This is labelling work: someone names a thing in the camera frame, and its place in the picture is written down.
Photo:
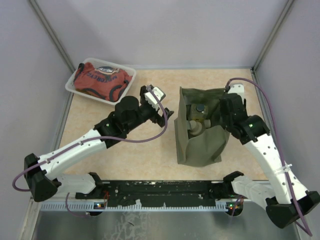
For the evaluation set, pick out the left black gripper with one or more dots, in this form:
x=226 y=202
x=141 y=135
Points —
x=160 y=120

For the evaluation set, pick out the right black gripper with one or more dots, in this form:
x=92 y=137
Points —
x=222 y=116

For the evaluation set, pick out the square clear bottle black cap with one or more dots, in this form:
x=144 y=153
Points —
x=198 y=112

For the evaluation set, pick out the green bottle white cap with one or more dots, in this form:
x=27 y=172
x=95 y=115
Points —
x=196 y=127

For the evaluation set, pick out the olive green canvas bag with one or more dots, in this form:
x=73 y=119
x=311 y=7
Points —
x=206 y=148

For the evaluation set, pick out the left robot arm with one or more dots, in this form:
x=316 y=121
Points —
x=45 y=175

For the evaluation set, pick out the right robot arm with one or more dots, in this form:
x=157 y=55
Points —
x=287 y=199

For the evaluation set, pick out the red printed t-shirt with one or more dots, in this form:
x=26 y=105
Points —
x=105 y=82

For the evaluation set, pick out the white plastic basket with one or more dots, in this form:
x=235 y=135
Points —
x=69 y=86

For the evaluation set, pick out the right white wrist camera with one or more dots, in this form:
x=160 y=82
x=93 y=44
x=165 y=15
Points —
x=236 y=88

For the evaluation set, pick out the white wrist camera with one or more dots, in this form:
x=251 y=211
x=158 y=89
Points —
x=154 y=96
x=236 y=88

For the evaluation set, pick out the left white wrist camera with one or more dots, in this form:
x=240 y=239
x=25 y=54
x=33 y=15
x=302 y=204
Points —
x=154 y=96

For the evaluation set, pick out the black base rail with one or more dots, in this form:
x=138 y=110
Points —
x=152 y=193

